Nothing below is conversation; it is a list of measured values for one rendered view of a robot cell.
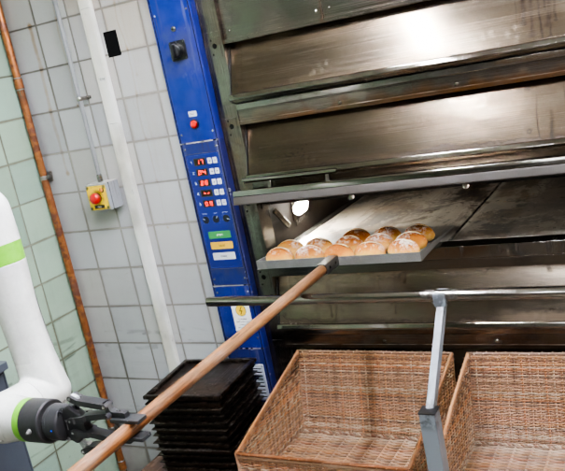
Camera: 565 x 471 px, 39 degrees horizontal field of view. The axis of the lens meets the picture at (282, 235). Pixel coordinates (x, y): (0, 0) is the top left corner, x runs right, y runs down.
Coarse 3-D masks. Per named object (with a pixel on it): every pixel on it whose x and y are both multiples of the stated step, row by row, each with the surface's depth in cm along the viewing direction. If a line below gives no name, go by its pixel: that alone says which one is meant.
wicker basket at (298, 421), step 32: (320, 352) 264; (352, 352) 258; (384, 352) 252; (416, 352) 247; (448, 352) 242; (288, 384) 262; (320, 384) 265; (416, 384) 248; (448, 384) 237; (288, 416) 260; (352, 416) 259; (384, 416) 254; (416, 416) 248; (256, 448) 242; (288, 448) 258; (320, 448) 254; (352, 448) 250; (384, 448) 246; (416, 448) 211
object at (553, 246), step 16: (464, 240) 239; (480, 240) 235; (496, 240) 232; (512, 240) 229; (528, 240) 226; (544, 240) 223; (560, 240) 220; (432, 256) 239; (448, 256) 237; (464, 256) 234; (480, 256) 232; (496, 256) 230
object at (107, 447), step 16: (320, 272) 228; (304, 288) 219; (272, 304) 206; (288, 304) 210; (256, 320) 197; (240, 336) 189; (224, 352) 182; (192, 368) 174; (208, 368) 176; (176, 384) 167; (192, 384) 171; (160, 400) 161; (128, 432) 152; (96, 448) 146; (112, 448) 147; (80, 464) 141; (96, 464) 143
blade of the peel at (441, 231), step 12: (432, 228) 258; (444, 228) 255; (300, 240) 278; (336, 240) 268; (432, 240) 244; (408, 252) 228; (420, 252) 227; (264, 264) 252; (276, 264) 250; (288, 264) 248; (300, 264) 246; (312, 264) 244
